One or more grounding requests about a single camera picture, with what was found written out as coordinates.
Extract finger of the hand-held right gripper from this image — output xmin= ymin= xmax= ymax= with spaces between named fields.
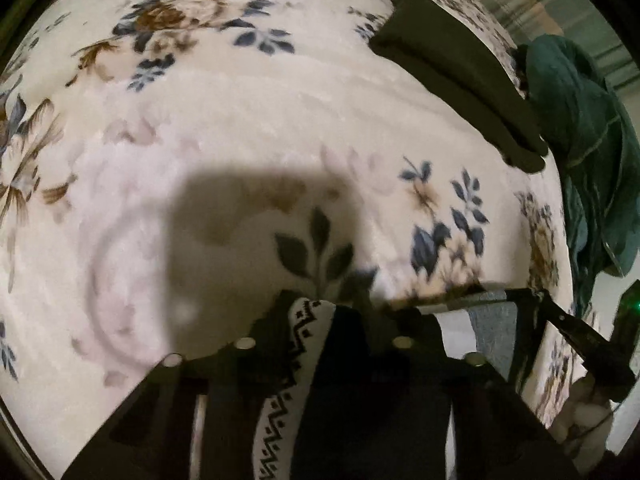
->
xmin=502 ymin=286 xmax=637 ymax=403

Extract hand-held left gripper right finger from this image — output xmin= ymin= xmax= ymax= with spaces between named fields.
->
xmin=350 ymin=305 xmax=582 ymax=480

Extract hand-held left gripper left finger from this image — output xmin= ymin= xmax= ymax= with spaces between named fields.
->
xmin=60 ymin=289 xmax=301 ymax=480

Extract striped knit sweater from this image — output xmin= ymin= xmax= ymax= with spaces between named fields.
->
xmin=249 ymin=287 xmax=548 ymax=480

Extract person's right hand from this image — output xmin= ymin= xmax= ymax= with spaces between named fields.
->
xmin=552 ymin=375 xmax=617 ymax=456

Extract dark green plush blanket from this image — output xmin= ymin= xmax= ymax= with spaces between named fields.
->
xmin=516 ymin=34 xmax=640 ymax=323

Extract floral blanket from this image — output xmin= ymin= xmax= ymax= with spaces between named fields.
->
xmin=0 ymin=0 xmax=596 ymax=480

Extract dark folded cloth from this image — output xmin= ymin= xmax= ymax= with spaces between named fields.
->
xmin=370 ymin=0 xmax=549 ymax=175

